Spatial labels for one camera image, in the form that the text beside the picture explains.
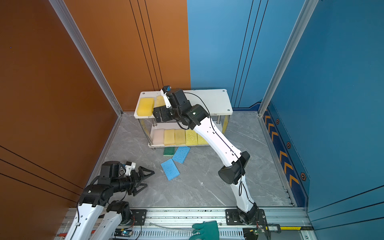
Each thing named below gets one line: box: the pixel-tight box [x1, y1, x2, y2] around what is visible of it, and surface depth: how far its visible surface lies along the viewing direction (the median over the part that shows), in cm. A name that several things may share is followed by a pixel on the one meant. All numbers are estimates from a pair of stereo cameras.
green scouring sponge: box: [163, 147, 176, 157], surface depth 98 cm
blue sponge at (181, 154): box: [172, 146, 191, 164], surface depth 96 cm
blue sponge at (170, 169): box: [160, 158, 180, 181], surface depth 91 cm
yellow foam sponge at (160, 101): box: [153, 95, 166, 108], surface depth 76 cm
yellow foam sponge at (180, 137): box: [175, 129, 186, 145], surface depth 96 cm
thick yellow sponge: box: [137, 98, 155, 117], surface depth 75 cm
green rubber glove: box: [189, 220, 220, 240], surface depth 70 cm
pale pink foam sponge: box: [152, 129, 165, 146], surface depth 96 cm
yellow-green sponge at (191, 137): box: [185, 129, 198, 146], surface depth 96 cm
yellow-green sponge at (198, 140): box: [193, 130, 210, 146], surface depth 96 cm
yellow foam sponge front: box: [164, 129, 176, 146], surface depth 96 cm
